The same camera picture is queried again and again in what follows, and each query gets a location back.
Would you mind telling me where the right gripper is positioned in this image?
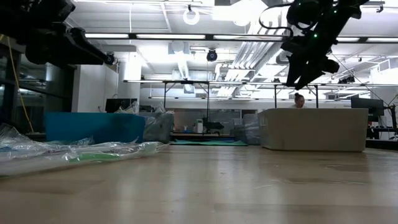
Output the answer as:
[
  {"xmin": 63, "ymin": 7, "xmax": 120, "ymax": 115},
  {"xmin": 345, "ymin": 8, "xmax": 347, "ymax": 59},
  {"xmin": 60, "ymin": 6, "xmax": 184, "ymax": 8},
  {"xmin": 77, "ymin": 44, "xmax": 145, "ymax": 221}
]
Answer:
[{"xmin": 281, "ymin": 32, "xmax": 330, "ymax": 91}]

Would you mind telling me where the blue wrapped toothbrush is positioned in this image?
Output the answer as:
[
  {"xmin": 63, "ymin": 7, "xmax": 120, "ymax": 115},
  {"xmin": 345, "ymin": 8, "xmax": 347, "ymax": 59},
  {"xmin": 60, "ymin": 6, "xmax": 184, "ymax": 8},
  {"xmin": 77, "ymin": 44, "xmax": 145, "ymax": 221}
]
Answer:
[{"xmin": 0, "ymin": 123, "xmax": 35, "ymax": 154}]

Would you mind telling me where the black desktop device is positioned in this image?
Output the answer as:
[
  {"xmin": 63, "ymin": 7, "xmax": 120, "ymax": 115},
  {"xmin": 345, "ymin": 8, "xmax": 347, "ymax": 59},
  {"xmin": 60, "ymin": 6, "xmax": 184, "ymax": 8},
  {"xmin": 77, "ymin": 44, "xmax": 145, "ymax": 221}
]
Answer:
[{"xmin": 201, "ymin": 117, "xmax": 224, "ymax": 131}]

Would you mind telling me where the black background rig frame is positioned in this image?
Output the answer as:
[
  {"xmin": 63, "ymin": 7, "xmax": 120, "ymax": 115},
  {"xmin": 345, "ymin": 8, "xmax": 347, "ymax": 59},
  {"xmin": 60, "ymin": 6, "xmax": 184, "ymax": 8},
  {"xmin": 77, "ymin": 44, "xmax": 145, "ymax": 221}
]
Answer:
[{"xmin": 124, "ymin": 79, "xmax": 320, "ymax": 110}]

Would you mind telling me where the light grey plastic bin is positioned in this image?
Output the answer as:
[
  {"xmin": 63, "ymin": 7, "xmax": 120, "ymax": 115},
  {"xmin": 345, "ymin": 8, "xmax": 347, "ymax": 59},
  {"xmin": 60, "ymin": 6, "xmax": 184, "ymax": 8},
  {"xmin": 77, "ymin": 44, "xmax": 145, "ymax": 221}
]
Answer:
[{"xmin": 257, "ymin": 108, "xmax": 370, "ymax": 152}]

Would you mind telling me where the black hanging camera rig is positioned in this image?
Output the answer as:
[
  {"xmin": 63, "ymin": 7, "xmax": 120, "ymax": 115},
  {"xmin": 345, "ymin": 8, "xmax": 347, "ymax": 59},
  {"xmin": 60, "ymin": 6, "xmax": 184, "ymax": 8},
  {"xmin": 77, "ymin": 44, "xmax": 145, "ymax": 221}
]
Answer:
[{"xmin": 338, "ymin": 75, "xmax": 356, "ymax": 85}]

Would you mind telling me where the person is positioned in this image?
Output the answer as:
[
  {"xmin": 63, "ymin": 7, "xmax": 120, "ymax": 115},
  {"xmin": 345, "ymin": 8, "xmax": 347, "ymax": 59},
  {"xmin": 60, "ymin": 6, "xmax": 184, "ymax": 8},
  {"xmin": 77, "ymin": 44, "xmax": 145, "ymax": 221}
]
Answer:
[{"xmin": 293, "ymin": 92, "xmax": 306, "ymax": 109}]

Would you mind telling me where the white ring lamp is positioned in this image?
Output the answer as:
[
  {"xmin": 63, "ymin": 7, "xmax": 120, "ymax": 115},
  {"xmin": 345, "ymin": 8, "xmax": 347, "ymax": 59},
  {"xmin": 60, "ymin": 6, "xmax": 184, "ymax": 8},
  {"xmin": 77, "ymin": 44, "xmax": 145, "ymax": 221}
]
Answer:
[{"xmin": 182, "ymin": 4, "xmax": 201, "ymax": 26}]

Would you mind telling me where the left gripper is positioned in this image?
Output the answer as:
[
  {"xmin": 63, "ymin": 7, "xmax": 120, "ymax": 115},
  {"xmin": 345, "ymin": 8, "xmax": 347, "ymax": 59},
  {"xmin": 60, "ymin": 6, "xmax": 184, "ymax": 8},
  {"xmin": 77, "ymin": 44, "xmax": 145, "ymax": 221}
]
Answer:
[{"xmin": 24, "ymin": 27, "xmax": 108, "ymax": 68}]

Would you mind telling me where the black monitor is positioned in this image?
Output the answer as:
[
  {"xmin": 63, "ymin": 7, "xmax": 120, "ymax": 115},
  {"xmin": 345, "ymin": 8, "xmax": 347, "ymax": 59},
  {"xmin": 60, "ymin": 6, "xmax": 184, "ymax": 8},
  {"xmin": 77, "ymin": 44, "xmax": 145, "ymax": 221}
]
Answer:
[
  {"xmin": 350, "ymin": 97, "xmax": 385, "ymax": 118},
  {"xmin": 104, "ymin": 98, "xmax": 138, "ymax": 114}
]

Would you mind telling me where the teal plastic bin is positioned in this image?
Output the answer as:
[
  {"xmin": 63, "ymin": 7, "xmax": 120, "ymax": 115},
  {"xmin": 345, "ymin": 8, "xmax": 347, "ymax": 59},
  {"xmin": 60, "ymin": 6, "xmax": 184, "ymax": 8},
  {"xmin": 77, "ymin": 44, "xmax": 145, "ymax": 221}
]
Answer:
[{"xmin": 44, "ymin": 111, "xmax": 147, "ymax": 144}]

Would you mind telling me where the green flat mat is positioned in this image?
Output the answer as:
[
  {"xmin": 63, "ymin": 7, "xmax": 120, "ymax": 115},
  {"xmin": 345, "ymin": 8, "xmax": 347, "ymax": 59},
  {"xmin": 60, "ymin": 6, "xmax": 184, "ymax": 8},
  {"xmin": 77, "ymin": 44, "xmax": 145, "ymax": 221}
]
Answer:
[{"xmin": 169, "ymin": 139, "xmax": 249, "ymax": 147}]

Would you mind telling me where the yellow cable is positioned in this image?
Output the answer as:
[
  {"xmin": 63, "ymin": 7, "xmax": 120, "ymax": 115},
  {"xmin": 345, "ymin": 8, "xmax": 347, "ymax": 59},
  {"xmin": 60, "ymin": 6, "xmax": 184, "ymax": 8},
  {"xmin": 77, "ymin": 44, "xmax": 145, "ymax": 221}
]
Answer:
[{"xmin": 6, "ymin": 35, "xmax": 35, "ymax": 133}]

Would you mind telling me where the clear smoky plastic bin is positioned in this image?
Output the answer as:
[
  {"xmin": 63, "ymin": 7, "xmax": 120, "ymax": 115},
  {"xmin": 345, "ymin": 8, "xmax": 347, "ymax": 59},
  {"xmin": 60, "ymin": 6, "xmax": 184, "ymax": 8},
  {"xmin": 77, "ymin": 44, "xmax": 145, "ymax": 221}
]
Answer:
[
  {"xmin": 142, "ymin": 111, "xmax": 175, "ymax": 144},
  {"xmin": 234, "ymin": 113, "xmax": 262, "ymax": 146}
]

